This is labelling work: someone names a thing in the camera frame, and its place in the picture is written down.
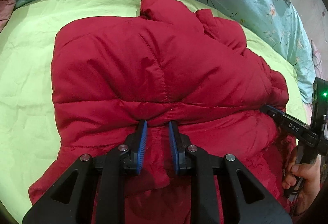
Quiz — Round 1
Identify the red quilted puffer jacket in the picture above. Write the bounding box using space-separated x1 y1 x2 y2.
29 0 295 223

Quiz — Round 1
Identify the person's right hand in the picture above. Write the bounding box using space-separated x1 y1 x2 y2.
282 146 321 217

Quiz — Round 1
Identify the green bed sheet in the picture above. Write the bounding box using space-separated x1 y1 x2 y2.
0 0 310 224

